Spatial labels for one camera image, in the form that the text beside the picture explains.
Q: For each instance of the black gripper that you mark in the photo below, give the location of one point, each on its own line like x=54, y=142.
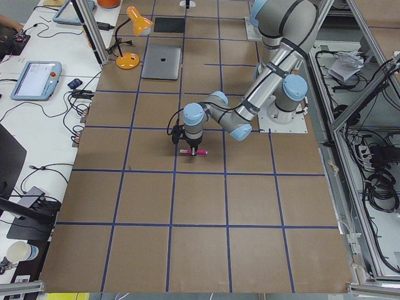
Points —
x=193, y=144

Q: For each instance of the pink marker pen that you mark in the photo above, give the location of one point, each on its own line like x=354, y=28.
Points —
x=187, y=151

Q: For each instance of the black mousepad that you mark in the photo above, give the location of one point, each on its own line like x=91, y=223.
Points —
x=169, y=25

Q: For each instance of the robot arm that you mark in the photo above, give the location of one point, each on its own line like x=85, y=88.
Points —
x=288, y=30

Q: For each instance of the silver laptop notebook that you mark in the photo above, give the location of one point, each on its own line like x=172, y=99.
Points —
x=161, y=62

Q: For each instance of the orange desk lamp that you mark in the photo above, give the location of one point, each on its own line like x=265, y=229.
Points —
x=140, y=26

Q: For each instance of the dark blue pouch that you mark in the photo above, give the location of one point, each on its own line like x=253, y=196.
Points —
x=75, y=83

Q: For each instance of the teach pendant tablet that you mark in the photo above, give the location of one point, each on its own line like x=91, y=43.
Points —
x=67, y=15
x=37, y=81

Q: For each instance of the black monitor stand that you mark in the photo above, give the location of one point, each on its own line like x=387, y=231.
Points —
x=34, y=212

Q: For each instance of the white paper cup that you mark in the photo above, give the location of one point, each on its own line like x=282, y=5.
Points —
x=21, y=251

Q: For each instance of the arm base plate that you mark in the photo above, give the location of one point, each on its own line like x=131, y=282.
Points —
x=272, y=120
x=252, y=32

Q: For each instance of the aluminium frame post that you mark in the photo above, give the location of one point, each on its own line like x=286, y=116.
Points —
x=91, y=30

